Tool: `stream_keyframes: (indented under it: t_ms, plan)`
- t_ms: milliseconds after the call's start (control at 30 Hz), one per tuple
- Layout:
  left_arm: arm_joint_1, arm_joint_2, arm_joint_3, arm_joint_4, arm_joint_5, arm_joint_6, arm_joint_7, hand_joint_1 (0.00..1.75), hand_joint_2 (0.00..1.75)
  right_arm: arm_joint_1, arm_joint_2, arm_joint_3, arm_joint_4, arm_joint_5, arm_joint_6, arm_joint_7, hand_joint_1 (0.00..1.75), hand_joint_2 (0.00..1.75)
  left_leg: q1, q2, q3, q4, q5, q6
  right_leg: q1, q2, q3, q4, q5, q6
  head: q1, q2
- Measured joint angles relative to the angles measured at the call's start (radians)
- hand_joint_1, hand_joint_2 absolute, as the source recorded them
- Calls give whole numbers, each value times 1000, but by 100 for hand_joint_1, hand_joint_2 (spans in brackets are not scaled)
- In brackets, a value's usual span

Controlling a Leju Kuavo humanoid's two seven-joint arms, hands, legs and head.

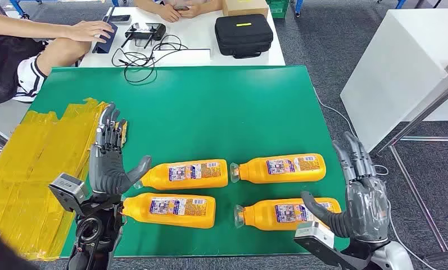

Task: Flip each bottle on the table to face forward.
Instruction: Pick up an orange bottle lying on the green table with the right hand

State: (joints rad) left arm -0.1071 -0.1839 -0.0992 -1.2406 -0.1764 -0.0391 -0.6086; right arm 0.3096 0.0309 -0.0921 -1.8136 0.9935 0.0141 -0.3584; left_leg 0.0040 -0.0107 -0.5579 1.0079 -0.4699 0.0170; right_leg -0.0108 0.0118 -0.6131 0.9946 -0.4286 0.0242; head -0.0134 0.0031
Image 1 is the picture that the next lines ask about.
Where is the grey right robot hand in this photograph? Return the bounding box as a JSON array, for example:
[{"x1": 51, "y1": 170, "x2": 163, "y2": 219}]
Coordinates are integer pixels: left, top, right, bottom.
[{"x1": 301, "y1": 131, "x2": 391, "y2": 244}]

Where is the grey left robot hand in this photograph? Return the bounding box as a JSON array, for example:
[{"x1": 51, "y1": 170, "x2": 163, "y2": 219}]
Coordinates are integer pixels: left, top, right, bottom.
[{"x1": 89, "y1": 102, "x2": 152, "y2": 196}]

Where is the orange detergent bottle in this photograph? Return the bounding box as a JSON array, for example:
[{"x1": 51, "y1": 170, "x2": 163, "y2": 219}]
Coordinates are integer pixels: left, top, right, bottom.
[
  {"x1": 121, "y1": 192, "x2": 216, "y2": 230},
  {"x1": 234, "y1": 197, "x2": 342, "y2": 232},
  {"x1": 133, "y1": 159, "x2": 229, "y2": 191},
  {"x1": 230, "y1": 153, "x2": 327, "y2": 185}
]

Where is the black remote controller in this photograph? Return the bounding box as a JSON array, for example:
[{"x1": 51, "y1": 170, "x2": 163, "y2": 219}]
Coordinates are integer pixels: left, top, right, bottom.
[{"x1": 120, "y1": 22, "x2": 167, "y2": 49}]

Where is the yellow plastic sheet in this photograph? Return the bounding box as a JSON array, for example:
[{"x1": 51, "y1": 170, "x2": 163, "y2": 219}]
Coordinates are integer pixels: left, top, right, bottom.
[{"x1": 0, "y1": 97, "x2": 128, "y2": 262}]

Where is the green table mat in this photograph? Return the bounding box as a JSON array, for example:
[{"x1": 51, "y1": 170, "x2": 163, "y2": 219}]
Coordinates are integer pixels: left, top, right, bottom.
[{"x1": 29, "y1": 65, "x2": 370, "y2": 259}]

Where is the white side table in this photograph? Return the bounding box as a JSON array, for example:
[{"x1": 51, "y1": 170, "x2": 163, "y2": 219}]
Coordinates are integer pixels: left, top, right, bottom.
[{"x1": 0, "y1": 96, "x2": 31, "y2": 152}]

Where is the dark blue tablet case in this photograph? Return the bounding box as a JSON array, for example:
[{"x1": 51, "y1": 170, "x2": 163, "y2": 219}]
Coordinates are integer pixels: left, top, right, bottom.
[{"x1": 92, "y1": 5, "x2": 119, "y2": 55}]

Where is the dark robot torso edge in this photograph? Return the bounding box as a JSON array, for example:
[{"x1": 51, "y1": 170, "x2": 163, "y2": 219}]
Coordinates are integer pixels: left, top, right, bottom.
[{"x1": 0, "y1": 225, "x2": 38, "y2": 270}]

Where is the black smartphone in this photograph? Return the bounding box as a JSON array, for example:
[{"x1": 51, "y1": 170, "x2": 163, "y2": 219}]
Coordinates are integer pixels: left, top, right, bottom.
[{"x1": 103, "y1": 15, "x2": 132, "y2": 25}]

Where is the white cabinet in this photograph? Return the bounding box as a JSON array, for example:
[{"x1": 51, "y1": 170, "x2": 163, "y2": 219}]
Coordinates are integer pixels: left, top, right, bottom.
[{"x1": 340, "y1": 8, "x2": 448, "y2": 154}]

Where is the black carrying case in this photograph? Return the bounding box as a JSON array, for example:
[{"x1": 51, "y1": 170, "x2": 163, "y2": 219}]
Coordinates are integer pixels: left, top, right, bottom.
[{"x1": 214, "y1": 14, "x2": 274, "y2": 60}]

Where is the cardboard box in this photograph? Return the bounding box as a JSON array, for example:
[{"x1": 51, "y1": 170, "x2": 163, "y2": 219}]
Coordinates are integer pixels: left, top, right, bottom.
[{"x1": 222, "y1": 0, "x2": 270, "y2": 18}]

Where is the blue metal rack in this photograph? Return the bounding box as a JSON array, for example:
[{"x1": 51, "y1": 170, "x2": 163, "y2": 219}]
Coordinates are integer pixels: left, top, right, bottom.
[{"x1": 293, "y1": 0, "x2": 408, "y2": 19}]

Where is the green plastic crate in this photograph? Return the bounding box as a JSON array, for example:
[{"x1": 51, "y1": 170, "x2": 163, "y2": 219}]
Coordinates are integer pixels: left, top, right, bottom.
[{"x1": 265, "y1": 0, "x2": 289, "y2": 19}]

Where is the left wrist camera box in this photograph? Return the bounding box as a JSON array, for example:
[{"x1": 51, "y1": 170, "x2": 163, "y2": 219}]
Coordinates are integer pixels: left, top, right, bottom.
[{"x1": 48, "y1": 173, "x2": 89, "y2": 215}]

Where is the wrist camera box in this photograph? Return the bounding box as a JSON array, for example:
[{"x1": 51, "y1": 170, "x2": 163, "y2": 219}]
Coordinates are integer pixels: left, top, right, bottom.
[
  {"x1": 293, "y1": 222, "x2": 336, "y2": 251},
  {"x1": 48, "y1": 173, "x2": 89, "y2": 215}
]

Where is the white floor cable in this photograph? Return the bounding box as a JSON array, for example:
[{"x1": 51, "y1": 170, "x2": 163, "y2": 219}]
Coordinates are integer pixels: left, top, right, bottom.
[{"x1": 312, "y1": 87, "x2": 437, "y2": 270}]

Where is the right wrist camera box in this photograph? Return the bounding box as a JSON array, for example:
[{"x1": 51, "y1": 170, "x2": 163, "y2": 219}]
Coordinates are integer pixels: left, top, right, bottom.
[{"x1": 293, "y1": 222, "x2": 336, "y2": 251}]

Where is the black cable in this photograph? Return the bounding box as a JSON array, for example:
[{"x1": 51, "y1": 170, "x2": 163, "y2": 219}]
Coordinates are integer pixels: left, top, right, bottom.
[{"x1": 111, "y1": 34, "x2": 189, "y2": 84}]

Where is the blue metal frame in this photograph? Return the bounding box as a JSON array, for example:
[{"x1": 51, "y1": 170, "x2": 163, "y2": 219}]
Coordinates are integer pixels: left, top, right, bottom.
[{"x1": 8, "y1": 0, "x2": 121, "y2": 19}]

